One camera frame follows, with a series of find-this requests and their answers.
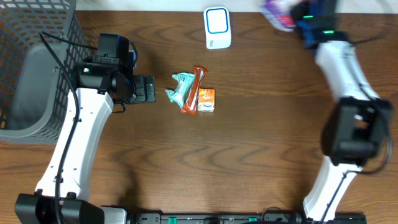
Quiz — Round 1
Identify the purple pink floral liner pack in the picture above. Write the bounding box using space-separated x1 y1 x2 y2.
260 0 300 32

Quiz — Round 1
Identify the orange-red snack bar wrapper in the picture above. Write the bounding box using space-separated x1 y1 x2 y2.
180 66 208 115

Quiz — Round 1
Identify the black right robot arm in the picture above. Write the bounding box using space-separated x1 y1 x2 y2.
290 1 393 223

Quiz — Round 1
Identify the orange tissue pack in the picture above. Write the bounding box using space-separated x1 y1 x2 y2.
197 88 215 112

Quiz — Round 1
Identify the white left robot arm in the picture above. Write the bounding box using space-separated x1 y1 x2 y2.
15 33 156 223

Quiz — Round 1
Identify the dark grey plastic basket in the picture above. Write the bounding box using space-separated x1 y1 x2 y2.
1 0 91 144

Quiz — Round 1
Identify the teal tissue packet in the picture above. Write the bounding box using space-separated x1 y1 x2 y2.
165 72 195 108

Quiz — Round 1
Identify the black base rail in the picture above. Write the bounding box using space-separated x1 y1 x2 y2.
133 212 368 224

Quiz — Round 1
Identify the white barcode scanner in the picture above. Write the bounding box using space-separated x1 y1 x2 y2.
203 6 232 50

